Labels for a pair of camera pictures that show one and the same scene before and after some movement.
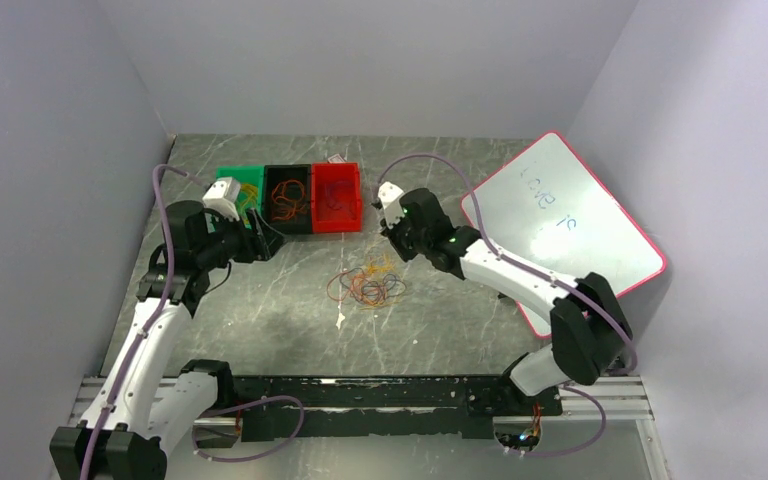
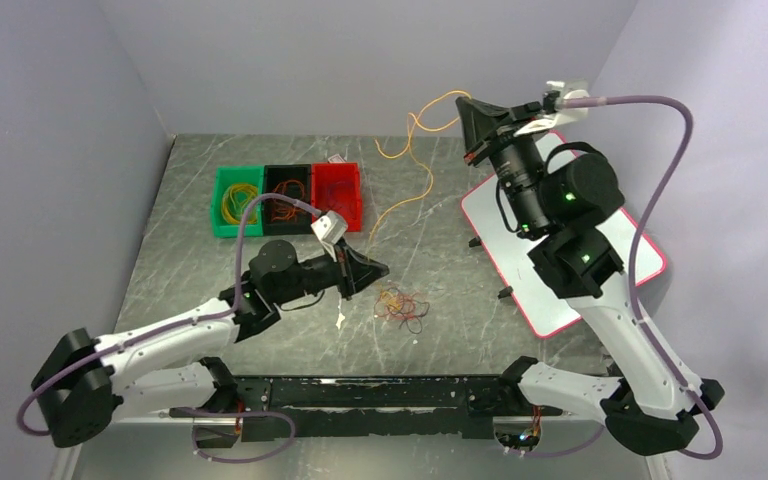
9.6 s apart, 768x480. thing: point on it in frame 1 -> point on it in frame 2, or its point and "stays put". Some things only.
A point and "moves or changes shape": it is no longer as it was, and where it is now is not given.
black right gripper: (392, 234) -> (481, 121)
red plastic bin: (336, 197) stays put
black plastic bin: (287, 198) stays put
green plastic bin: (251, 180) stays put
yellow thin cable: (380, 264) moves or changes shape
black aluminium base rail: (400, 406) stays put
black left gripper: (258, 243) -> (353, 272)
